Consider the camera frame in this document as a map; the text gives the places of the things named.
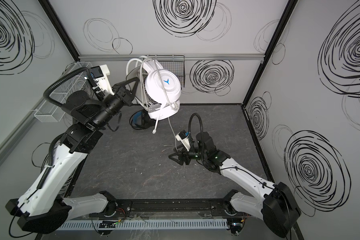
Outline white headphone cable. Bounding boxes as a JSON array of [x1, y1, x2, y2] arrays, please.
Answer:
[[139, 56, 181, 151]]

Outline white headphones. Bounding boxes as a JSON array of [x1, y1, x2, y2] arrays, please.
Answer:
[[126, 56, 182, 134]]

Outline black blue gaming headset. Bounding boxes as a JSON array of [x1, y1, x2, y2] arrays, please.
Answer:
[[129, 109, 156, 131]]

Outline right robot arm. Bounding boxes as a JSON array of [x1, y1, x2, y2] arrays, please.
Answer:
[[169, 113, 302, 239]]

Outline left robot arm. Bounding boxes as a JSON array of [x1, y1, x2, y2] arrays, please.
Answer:
[[6, 67, 140, 235]]

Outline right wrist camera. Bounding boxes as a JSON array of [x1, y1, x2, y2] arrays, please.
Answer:
[[176, 130, 191, 152]]

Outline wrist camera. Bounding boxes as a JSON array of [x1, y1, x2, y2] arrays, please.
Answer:
[[176, 130, 191, 152], [89, 65, 114, 95]]

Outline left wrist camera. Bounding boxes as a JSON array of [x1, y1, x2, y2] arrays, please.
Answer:
[[89, 65, 114, 95]]

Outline black wire basket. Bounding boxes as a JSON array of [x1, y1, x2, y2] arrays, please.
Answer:
[[148, 55, 186, 88]]

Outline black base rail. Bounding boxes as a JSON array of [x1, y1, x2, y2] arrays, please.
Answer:
[[89, 196, 263, 220]]

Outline aluminium wall rail back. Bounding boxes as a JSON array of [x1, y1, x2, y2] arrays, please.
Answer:
[[79, 53, 265, 62]]

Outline aluminium wall rail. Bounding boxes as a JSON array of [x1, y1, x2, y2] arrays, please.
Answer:
[[79, 53, 265, 62], [0, 64, 79, 181]]

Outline white mesh wall tray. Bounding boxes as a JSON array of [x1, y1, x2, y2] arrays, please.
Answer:
[[34, 62, 97, 127]]

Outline white slotted cable duct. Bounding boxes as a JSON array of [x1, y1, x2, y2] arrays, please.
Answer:
[[58, 219, 229, 231]]

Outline aluminium wall rail left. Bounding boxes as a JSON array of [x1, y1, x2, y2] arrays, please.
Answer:
[[0, 64, 79, 181]]

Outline black corner frame post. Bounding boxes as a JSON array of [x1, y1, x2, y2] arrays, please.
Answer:
[[37, 0, 107, 106]]

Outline right black corner post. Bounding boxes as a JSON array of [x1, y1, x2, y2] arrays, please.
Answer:
[[242, 0, 298, 108]]

